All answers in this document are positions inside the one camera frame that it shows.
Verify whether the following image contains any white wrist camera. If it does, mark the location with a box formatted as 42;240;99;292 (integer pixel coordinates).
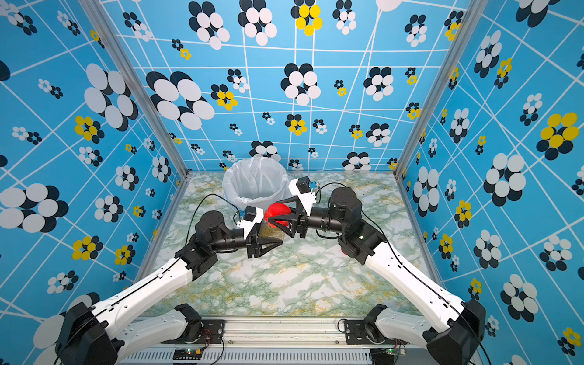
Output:
288;176;316;216
237;205;264;238

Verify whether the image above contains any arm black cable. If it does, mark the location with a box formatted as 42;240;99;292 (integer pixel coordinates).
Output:
314;182;494;365
52;193;243;365

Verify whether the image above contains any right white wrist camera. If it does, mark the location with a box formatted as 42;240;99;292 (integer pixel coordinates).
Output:
288;176;316;216

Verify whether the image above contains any left circuit board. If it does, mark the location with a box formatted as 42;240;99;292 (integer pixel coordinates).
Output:
173;348;204;361

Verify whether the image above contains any aluminium front rail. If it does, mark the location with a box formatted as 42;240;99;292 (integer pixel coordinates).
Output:
86;315;485;365

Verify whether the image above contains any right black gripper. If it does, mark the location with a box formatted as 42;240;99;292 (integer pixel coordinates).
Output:
271;196;350;241

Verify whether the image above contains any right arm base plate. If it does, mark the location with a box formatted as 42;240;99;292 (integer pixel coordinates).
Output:
337;319;401;347

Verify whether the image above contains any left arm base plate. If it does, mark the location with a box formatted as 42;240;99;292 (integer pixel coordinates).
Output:
163;319;227;345

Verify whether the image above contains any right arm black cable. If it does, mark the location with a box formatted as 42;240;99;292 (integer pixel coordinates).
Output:
314;182;494;365

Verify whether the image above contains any right aluminium corner post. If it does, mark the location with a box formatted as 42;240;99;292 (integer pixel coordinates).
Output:
395;0;488;180

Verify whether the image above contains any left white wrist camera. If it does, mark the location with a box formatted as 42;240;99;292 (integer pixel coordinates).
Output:
237;205;264;238

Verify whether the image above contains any grey trash bin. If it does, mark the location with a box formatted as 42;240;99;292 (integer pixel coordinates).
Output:
240;199;275;211

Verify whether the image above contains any aluminium corner post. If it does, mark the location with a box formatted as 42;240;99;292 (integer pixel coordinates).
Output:
80;1;189;179
395;0;488;180

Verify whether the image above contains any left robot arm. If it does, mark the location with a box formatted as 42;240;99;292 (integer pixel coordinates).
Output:
51;209;283;364

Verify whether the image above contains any circuit board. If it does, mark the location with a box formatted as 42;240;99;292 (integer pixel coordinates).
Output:
370;348;404;365
173;348;204;361

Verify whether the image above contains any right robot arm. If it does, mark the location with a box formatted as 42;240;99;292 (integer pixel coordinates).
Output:
266;185;486;364

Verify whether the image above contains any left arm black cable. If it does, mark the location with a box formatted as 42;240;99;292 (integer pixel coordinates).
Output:
52;193;243;365

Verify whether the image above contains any red-lid jar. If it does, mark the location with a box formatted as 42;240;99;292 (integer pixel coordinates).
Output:
259;203;291;241

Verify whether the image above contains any white bin liner bag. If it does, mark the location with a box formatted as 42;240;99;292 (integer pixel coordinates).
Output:
222;156;291;209

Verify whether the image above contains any right circuit board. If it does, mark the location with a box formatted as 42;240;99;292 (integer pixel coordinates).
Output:
370;348;404;365

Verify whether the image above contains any left aluminium corner post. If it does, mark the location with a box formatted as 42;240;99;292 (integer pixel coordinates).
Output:
80;1;189;179

